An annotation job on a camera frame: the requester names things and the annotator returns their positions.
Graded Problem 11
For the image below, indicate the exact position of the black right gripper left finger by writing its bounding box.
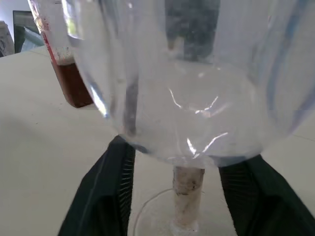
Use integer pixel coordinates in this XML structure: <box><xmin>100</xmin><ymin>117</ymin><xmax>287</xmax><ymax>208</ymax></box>
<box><xmin>58</xmin><ymin>135</ymin><xmax>136</xmax><ymax>236</ymax></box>

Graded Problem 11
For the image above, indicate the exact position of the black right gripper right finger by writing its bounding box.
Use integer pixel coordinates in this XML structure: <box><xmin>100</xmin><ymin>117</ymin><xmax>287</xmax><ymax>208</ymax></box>
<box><xmin>218</xmin><ymin>154</ymin><xmax>315</xmax><ymax>236</ymax></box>

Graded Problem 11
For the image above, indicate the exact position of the clear bottle with dark contents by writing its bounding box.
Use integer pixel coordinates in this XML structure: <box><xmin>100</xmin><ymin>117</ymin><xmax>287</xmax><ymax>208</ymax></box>
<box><xmin>27</xmin><ymin>0</ymin><xmax>96</xmax><ymax>109</ymax></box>

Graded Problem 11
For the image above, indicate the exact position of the clear plastic wine glass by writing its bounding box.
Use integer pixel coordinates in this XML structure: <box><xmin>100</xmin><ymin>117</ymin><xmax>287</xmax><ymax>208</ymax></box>
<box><xmin>60</xmin><ymin>0</ymin><xmax>315</xmax><ymax>236</ymax></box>

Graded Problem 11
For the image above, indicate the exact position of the pale crumpled bag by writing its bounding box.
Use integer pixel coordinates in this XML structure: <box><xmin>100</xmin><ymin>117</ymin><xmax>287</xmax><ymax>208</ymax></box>
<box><xmin>0</xmin><ymin>20</ymin><xmax>14</xmax><ymax>58</ymax></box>

